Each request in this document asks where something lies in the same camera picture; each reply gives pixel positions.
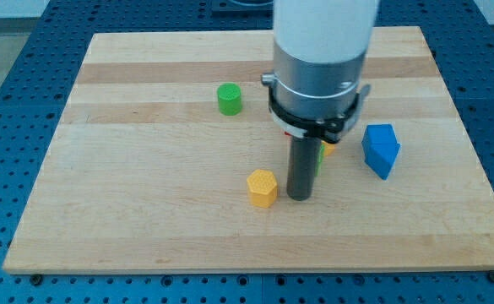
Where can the blue pentagon block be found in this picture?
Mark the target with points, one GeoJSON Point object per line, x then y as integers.
{"type": "Point", "coordinates": [381, 148]}

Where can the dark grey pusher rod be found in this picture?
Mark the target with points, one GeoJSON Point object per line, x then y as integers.
{"type": "Point", "coordinates": [303, 162]}

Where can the green cylinder block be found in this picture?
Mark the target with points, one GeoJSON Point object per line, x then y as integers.
{"type": "Point", "coordinates": [229, 97]}

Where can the yellow hexagon block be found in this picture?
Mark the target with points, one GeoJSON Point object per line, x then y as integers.
{"type": "Point", "coordinates": [262, 188]}

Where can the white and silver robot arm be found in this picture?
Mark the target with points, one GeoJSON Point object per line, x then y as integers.
{"type": "Point", "coordinates": [319, 51]}

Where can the yellow heart block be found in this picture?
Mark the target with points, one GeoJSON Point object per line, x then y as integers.
{"type": "Point", "coordinates": [328, 148]}

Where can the green block behind rod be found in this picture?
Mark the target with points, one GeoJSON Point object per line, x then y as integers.
{"type": "Point", "coordinates": [319, 159]}

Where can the wooden board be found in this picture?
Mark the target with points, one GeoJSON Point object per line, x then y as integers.
{"type": "Point", "coordinates": [144, 175]}

